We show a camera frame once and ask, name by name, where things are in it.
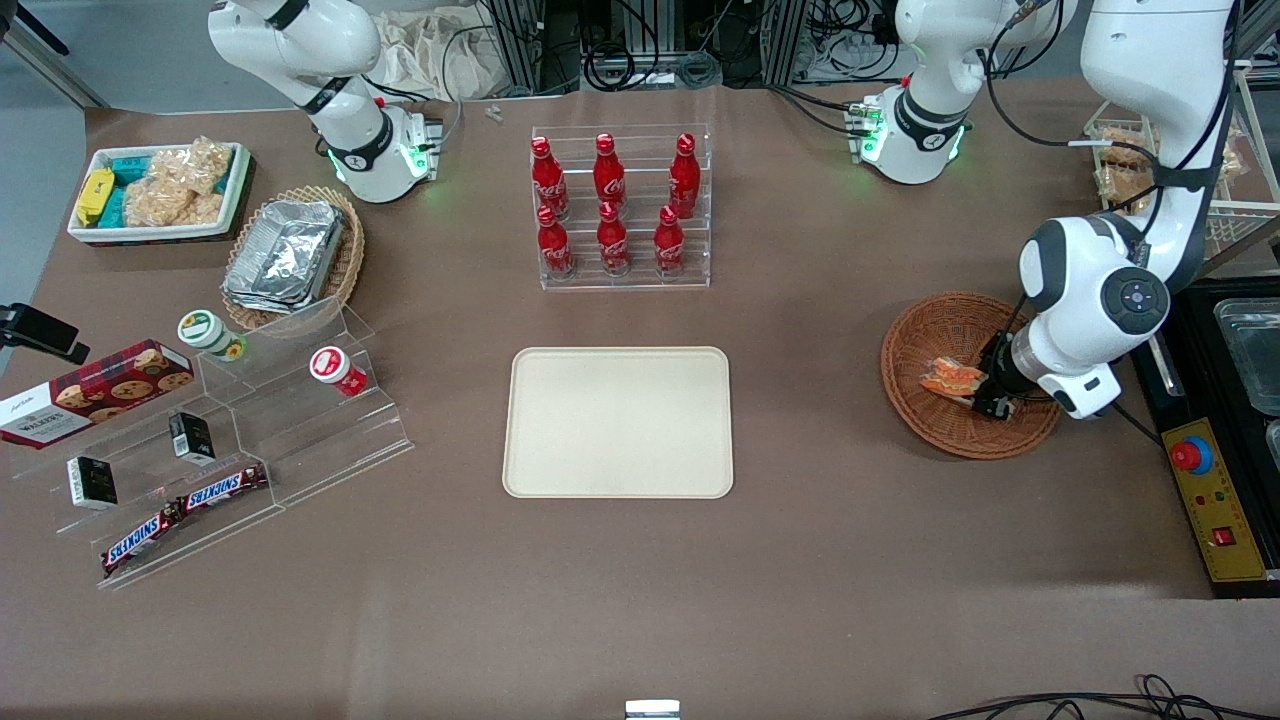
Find beige plastic tray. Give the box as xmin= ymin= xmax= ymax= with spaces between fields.
xmin=502 ymin=346 xmax=735 ymax=500

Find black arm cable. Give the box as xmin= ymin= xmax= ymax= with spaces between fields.
xmin=984 ymin=0 xmax=1241 ymax=301

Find clear bag of rice crackers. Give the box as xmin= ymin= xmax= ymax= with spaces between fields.
xmin=124 ymin=178 xmax=226 ymax=229
xmin=148 ymin=138 xmax=235 ymax=198

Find black cable with plug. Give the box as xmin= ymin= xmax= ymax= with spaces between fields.
xmin=1108 ymin=398 xmax=1163 ymax=447

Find yellow snack packet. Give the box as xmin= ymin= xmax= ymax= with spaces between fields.
xmin=76 ymin=168 xmax=117 ymax=229

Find clear bag of fried snacks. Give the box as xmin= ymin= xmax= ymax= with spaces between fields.
xmin=1097 ymin=160 xmax=1163 ymax=215
xmin=1098 ymin=126 xmax=1153 ymax=166

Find oval light wicker basket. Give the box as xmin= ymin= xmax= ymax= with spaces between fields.
xmin=221 ymin=185 xmax=365 ymax=334

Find black coiled cable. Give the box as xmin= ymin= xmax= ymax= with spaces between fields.
xmin=584 ymin=44 xmax=638 ymax=93

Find triangular sandwich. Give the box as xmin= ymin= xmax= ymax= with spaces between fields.
xmin=920 ymin=356 xmax=988 ymax=403

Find red lidded white cup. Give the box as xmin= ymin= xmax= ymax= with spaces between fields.
xmin=309 ymin=346 xmax=369 ymax=399

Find red tartan Walkers cookie box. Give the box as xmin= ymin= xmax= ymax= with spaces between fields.
xmin=0 ymin=339 xmax=195 ymax=450

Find black clamp mount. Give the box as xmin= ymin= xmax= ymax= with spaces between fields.
xmin=0 ymin=303 xmax=91 ymax=365

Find clear acrylic bottle rack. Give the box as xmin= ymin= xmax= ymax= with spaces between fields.
xmin=530 ymin=124 xmax=712 ymax=292

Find black floor cables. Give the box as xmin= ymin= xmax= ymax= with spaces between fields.
xmin=925 ymin=674 xmax=1280 ymax=720

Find round brown wicker basket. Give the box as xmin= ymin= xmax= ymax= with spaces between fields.
xmin=881 ymin=291 xmax=1065 ymax=461

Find stack of foil containers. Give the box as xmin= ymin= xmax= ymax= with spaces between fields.
xmin=222 ymin=200 xmax=347 ymax=315

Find white wire rack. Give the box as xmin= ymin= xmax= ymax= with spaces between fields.
xmin=1085 ymin=58 xmax=1280 ymax=263

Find clear acrylic stepped stand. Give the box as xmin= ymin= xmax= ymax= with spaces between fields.
xmin=10 ymin=296 xmax=415 ymax=591

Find red Coca-Cola bottle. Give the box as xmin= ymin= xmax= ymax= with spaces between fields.
xmin=537 ymin=205 xmax=578 ymax=281
xmin=654 ymin=205 xmax=688 ymax=277
xmin=594 ymin=133 xmax=628 ymax=212
xmin=530 ymin=136 xmax=570 ymax=222
xmin=668 ymin=133 xmax=701 ymax=220
xmin=597 ymin=201 xmax=633 ymax=278

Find black control box yellow panel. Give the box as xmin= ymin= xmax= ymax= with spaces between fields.
xmin=1118 ymin=278 xmax=1280 ymax=600

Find beige cloth bag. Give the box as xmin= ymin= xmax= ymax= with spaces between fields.
xmin=372 ymin=8 xmax=513 ymax=102

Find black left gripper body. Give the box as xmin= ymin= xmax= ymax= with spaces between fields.
xmin=984 ymin=329 xmax=1024 ymax=422

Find aluminium frame rack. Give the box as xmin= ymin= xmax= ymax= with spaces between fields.
xmin=478 ymin=0 xmax=813 ymax=97

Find Snickers chocolate bar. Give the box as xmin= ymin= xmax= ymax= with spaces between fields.
xmin=180 ymin=462 xmax=271 ymax=514
xmin=100 ymin=500 xmax=191 ymax=578

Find white rectangular snack tray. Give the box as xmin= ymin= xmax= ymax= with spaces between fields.
xmin=67 ymin=142 xmax=252 ymax=246

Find metal baking tray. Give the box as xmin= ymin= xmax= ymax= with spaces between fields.
xmin=1214 ymin=297 xmax=1280 ymax=417

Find small black carton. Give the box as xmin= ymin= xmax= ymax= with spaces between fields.
xmin=67 ymin=456 xmax=119 ymax=511
xmin=168 ymin=411 xmax=216 ymax=467

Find green lidded white cup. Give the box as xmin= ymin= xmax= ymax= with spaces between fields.
xmin=178 ymin=309 xmax=248 ymax=363

